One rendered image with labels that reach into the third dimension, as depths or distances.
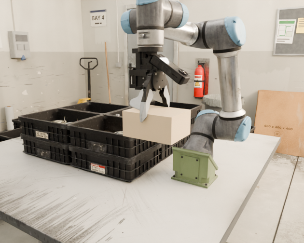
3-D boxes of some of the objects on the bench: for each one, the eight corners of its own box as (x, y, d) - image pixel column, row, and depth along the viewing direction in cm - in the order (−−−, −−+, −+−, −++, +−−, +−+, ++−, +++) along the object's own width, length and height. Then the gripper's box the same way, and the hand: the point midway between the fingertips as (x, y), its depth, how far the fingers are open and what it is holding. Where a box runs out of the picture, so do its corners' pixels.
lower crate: (162, 163, 150) (162, 142, 147) (131, 185, 125) (130, 160, 122) (105, 150, 170) (104, 131, 167) (68, 167, 145) (66, 145, 142)
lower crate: (105, 150, 170) (104, 131, 167) (68, 167, 145) (66, 145, 142) (60, 140, 189) (59, 123, 187) (20, 153, 164) (18, 134, 162)
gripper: (153, 47, 87) (153, 110, 92) (114, 46, 71) (117, 121, 76) (177, 47, 83) (176, 112, 87) (142, 46, 67) (143, 125, 72)
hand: (157, 117), depth 80 cm, fingers closed on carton, 14 cm apart
